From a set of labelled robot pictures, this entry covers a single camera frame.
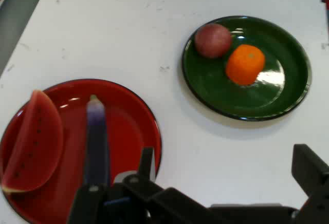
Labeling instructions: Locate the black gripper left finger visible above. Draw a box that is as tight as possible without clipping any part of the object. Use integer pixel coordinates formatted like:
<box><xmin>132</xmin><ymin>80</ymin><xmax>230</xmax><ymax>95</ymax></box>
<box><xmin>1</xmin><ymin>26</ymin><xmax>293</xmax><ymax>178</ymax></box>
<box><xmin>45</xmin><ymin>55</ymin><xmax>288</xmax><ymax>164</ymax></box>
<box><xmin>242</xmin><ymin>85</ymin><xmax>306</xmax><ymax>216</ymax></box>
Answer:
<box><xmin>66</xmin><ymin>146</ymin><xmax>210</xmax><ymax>224</ymax></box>

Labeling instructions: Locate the red enamel plate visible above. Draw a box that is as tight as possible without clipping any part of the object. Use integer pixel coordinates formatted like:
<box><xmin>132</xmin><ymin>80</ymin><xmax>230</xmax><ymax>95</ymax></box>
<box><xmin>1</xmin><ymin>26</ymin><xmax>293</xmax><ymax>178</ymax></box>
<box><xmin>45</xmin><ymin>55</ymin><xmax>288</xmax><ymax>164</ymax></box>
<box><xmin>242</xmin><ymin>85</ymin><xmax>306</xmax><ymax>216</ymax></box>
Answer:
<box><xmin>0</xmin><ymin>79</ymin><xmax>162</xmax><ymax>224</ymax></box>

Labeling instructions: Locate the dark green enamel plate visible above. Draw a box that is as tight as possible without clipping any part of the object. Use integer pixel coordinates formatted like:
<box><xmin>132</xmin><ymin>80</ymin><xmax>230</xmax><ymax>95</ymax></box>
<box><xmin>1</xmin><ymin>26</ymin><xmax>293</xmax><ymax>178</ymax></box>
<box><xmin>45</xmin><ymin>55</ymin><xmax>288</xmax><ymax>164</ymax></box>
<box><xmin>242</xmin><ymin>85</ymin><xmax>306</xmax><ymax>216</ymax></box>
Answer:
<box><xmin>181</xmin><ymin>15</ymin><xmax>313</xmax><ymax>121</ymax></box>

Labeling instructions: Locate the dark red round toy fruit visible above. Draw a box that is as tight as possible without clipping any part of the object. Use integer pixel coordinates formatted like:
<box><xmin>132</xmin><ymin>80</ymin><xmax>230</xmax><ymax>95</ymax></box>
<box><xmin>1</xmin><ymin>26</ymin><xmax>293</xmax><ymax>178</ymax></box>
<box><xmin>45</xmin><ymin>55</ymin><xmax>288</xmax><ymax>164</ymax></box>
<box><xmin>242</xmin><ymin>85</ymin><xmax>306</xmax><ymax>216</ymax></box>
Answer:
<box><xmin>194</xmin><ymin>23</ymin><xmax>233</xmax><ymax>59</ymax></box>

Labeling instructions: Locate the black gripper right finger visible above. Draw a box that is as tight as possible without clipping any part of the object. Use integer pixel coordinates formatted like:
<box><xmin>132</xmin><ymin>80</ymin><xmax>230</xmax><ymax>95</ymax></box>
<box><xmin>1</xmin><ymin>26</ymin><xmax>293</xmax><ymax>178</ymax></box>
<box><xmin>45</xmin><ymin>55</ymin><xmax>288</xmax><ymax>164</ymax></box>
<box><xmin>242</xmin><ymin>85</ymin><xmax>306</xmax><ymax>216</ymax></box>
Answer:
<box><xmin>291</xmin><ymin>144</ymin><xmax>329</xmax><ymax>224</ymax></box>

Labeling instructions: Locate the toy watermelon slice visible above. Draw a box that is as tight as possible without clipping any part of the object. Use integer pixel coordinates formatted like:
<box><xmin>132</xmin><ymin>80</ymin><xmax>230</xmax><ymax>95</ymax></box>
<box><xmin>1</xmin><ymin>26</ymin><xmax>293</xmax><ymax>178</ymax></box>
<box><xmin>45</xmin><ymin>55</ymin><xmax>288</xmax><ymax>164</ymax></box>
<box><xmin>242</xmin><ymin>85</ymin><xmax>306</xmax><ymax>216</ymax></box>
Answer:
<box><xmin>1</xmin><ymin>89</ymin><xmax>64</xmax><ymax>194</ymax></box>

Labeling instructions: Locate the purple toy eggplant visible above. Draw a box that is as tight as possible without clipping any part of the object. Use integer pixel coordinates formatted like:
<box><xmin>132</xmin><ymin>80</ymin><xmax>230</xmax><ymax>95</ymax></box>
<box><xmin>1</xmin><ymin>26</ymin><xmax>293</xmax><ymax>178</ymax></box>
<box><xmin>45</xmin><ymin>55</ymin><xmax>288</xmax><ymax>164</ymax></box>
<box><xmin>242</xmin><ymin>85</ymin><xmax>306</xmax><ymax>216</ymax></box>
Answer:
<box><xmin>82</xmin><ymin>95</ymin><xmax>111</xmax><ymax>188</ymax></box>

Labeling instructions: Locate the orange toy tangerine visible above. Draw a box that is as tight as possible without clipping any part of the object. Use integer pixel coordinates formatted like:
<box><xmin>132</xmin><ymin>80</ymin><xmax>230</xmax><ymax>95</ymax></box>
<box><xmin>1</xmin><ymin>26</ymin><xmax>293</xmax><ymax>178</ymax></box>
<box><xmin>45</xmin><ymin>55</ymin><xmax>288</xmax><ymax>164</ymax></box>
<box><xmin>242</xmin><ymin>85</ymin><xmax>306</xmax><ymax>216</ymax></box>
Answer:
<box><xmin>225</xmin><ymin>44</ymin><xmax>266</xmax><ymax>86</ymax></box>

